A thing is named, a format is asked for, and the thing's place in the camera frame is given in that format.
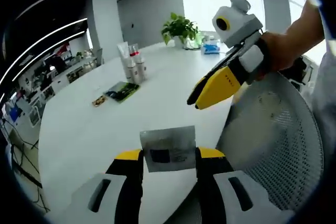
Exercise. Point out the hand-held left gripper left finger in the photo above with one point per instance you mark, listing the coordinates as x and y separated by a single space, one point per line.
128 182

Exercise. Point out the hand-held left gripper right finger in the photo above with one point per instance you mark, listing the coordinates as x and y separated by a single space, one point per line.
210 182

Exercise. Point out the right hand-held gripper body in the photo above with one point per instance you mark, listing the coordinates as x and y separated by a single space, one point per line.
236 27

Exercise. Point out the green printed packet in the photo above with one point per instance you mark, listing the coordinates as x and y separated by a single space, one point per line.
122 91

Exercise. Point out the white skincare product tube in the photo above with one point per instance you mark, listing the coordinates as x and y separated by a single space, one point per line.
123 53

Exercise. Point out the gold foil packet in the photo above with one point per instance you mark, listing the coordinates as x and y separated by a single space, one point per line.
99 101

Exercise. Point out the green bottle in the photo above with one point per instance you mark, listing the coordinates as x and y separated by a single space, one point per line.
199 41

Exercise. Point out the blue storage box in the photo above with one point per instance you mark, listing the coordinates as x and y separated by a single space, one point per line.
13 113

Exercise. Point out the person's right hand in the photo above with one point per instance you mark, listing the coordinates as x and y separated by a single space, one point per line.
281 56

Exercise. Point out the blue tissue pack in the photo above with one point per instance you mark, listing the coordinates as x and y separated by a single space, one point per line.
210 49

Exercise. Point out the potted green plant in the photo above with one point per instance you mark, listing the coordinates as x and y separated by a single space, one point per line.
179 28

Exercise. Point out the white mesh office chair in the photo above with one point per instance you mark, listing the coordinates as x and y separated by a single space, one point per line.
275 142

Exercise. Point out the dark bag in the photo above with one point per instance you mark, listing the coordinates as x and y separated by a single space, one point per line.
302 77

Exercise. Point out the person's white shirt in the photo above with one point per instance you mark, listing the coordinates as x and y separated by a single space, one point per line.
325 103

